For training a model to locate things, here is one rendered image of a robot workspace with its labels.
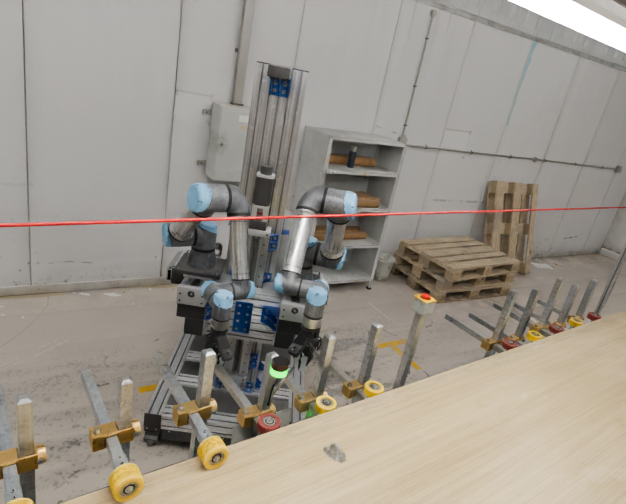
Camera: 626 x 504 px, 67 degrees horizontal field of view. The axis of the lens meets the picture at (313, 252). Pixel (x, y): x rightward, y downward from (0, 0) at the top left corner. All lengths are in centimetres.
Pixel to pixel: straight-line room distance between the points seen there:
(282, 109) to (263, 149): 21
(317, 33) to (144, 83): 153
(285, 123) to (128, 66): 184
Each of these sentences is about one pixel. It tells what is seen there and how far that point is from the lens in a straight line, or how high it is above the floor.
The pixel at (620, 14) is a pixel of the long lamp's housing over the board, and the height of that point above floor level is 235.
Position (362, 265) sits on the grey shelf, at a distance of 518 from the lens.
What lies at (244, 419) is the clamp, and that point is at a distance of 180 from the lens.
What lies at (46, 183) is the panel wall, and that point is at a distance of 403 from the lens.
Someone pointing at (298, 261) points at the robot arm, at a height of 133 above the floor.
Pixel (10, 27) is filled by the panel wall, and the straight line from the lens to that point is 386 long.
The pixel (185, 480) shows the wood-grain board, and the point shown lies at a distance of 155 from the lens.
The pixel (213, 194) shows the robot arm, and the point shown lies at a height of 152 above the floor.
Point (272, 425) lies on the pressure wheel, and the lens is 173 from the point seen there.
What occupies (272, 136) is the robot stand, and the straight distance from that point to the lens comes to 239.
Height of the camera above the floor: 205
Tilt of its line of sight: 21 degrees down
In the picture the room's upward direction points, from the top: 11 degrees clockwise
